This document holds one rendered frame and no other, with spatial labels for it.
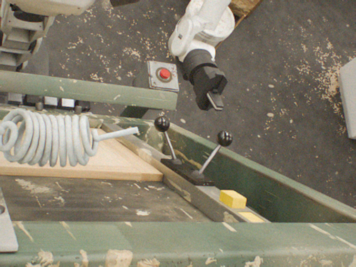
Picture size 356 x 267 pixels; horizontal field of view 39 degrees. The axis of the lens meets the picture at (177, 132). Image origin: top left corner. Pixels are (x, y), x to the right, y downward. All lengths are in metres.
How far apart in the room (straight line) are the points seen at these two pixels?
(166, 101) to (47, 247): 0.20
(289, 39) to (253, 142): 0.98
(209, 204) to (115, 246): 0.50
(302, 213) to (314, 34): 2.99
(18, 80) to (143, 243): 0.21
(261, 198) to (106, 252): 0.80
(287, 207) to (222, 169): 0.31
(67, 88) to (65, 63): 2.37
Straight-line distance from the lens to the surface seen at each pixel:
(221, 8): 1.47
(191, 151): 1.62
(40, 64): 2.66
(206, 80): 1.35
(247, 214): 0.94
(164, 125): 1.17
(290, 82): 3.62
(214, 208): 1.00
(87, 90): 0.55
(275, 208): 1.24
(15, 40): 2.08
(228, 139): 1.11
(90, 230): 0.57
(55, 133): 0.60
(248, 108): 3.29
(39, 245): 0.53
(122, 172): 1.18
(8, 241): 0.51
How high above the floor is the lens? 2.40
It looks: 55 degrees down
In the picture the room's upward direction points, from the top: 46 degrees clockwise
